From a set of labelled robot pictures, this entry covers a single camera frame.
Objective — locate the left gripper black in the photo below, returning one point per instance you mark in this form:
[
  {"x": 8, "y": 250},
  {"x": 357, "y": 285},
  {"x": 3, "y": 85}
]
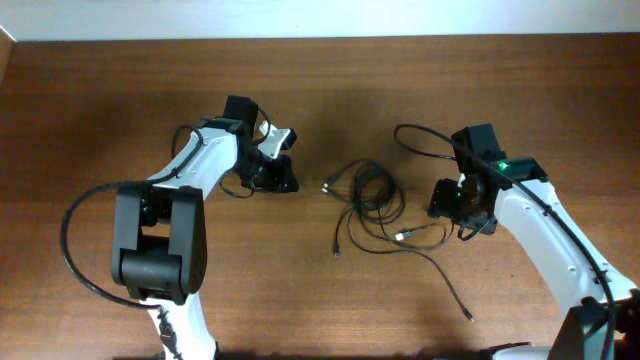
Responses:
[{"x": 279, "y": 181}]

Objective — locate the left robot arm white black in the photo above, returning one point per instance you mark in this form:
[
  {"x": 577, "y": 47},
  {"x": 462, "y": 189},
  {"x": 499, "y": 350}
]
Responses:
[{"x": 159, "y": 247}]

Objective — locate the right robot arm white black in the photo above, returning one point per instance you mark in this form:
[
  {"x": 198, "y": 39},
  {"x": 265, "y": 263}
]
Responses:
[{"x": 600, "y": 306}]

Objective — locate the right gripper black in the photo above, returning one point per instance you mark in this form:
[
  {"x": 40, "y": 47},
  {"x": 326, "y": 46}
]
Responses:
[{"x": 441, "y": 204}]

